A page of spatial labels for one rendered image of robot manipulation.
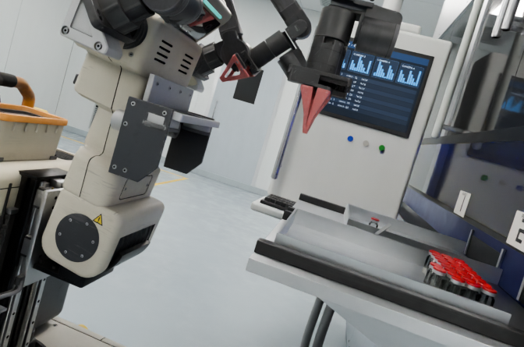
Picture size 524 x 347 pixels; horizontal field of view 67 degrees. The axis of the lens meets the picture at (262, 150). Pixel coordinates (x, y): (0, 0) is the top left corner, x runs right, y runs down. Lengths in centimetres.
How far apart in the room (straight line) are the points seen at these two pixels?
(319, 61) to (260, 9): 596
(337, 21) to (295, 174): 99
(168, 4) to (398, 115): 106
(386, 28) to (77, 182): 68
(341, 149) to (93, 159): 95
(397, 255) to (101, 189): 63
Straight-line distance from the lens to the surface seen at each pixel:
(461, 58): 138
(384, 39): 66
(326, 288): 58
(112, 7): 75
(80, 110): 756
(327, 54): 65
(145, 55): 85
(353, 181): 156
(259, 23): 653
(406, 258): 89
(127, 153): 84
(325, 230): 87
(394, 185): 156
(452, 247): 127
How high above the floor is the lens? 107
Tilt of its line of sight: 4 degrees down
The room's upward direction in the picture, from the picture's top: 17 degrees clockwise
